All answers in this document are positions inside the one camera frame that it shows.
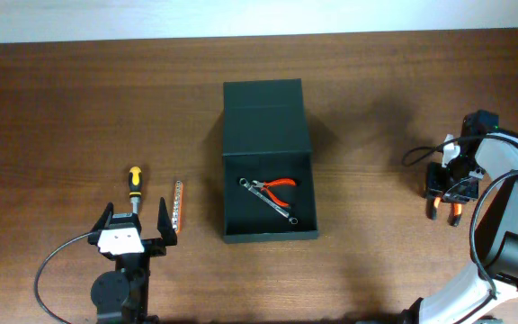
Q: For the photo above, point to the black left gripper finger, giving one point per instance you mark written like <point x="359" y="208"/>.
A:
<point x="164" y="224"/>
<point x="103" y="219"/>

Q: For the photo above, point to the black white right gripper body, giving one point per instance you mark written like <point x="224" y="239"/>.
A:
<point x="458" y="180"/>

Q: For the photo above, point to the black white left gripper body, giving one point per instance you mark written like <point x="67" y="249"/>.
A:
<point x="153" y="248"/>

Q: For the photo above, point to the black orange long-nose pliers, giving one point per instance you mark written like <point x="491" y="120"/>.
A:
<point x="432" y="206"/>

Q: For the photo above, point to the chrome double ring wrench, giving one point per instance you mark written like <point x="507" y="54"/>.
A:
<point x="263" y="196"/>

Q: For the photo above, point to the small orange-handled cutting pliers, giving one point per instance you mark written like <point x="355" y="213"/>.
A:
<point x="266" y="187"/>

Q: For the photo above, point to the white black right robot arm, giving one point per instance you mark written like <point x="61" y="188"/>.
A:
<point x="490" y="278"/>

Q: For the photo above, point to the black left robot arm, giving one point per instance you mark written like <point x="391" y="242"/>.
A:
<point x="121" y="295"/>

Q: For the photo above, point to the yellow black screwdriver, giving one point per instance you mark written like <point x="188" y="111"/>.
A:
<point x="135" y="183"/>

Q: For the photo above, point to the black open gift box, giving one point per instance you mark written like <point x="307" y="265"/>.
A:
<point x="266" y="137"/>

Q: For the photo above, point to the orange socket bit rail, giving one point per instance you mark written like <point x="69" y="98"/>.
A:
<point x="177" y="206"/>

